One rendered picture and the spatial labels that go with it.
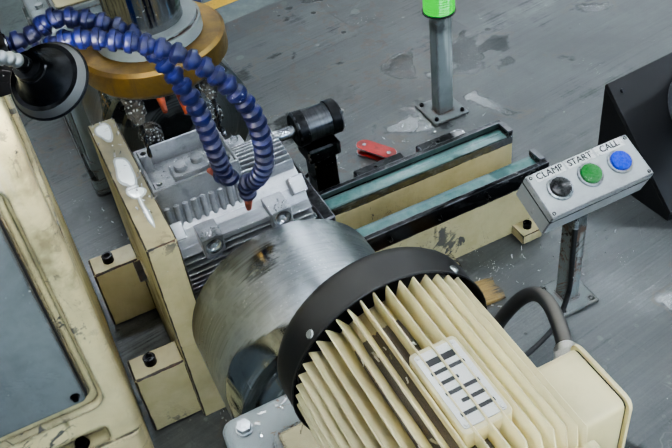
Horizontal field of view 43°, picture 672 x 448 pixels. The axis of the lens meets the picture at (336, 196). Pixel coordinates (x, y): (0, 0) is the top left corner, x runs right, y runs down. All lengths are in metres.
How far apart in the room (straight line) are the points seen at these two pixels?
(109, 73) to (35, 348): 0.33
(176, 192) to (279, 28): 1.03
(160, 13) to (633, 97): 0.85
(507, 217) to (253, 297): 0.63
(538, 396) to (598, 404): 0.06
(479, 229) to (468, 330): 0.81
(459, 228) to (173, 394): 0.52
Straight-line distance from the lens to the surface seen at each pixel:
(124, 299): 1.42
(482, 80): 1.85
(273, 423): 0.83
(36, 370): 1.08
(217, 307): 0.98
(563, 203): 1.17
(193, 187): 1.14
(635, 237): 1.51
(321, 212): 1.21
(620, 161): 1.22
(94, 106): 1.42
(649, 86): 1.56
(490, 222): 1.44
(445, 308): 0.64
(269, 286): 0.94
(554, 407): 0.61
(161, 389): 1.24
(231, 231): 1.16
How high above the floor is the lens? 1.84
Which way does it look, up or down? 41 degrees down
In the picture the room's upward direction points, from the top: 8 degrees counter-clockwise
